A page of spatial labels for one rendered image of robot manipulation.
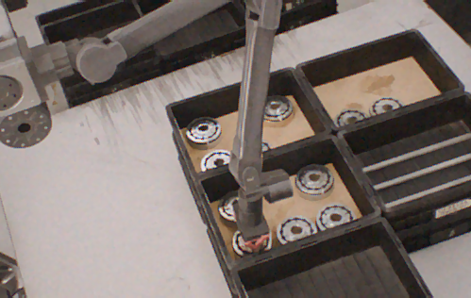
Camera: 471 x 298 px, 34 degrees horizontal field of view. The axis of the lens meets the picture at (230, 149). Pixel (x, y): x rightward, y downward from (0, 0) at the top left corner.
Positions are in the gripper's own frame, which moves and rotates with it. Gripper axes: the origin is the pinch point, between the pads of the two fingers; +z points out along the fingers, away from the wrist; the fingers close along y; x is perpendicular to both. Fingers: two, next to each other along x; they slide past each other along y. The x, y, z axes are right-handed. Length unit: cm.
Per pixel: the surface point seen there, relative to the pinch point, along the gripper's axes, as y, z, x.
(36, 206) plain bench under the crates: 46, 23, 53
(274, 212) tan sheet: 8.5, 4.1, -9.2
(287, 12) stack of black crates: 127, 42, -58
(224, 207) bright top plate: 12.9, 2.2, 3.2
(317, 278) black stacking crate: -14.5, 2.8, -12.3
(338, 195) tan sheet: 7.4, 2.8, -26.9
